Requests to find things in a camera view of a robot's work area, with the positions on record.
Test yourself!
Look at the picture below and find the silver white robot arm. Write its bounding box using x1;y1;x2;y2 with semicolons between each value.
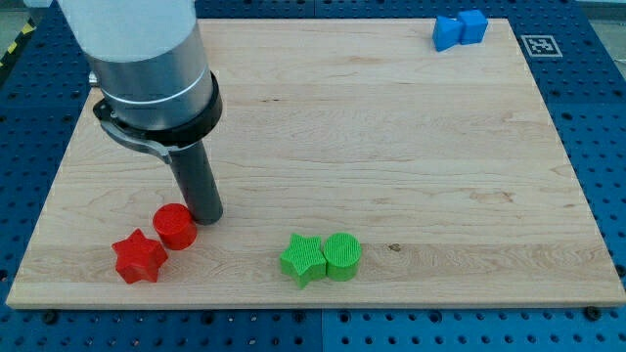
59;0;221;164

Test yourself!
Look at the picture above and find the green star block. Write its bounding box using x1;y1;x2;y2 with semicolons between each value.
280;233;327;289

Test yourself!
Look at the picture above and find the red star block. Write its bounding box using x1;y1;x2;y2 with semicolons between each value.
112;229;168;284

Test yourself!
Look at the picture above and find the light wooden board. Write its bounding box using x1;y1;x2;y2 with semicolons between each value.
7;19;625;310

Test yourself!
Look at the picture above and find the green cylinder block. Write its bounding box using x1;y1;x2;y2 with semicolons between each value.
323;233;362;282

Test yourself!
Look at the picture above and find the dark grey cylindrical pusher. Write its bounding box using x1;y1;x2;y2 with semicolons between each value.
169;141;223;225

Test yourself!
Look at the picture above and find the red cylinder block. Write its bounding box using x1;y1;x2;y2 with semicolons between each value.
153;203;198;250

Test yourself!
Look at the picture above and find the blue triangular block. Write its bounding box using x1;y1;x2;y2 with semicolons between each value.
432;16;464;52

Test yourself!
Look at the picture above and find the blue cube block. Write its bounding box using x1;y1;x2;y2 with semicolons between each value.
457;10;488;45

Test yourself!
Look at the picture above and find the white fiducial marker tag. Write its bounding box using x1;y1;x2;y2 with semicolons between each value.
520;34;562;58

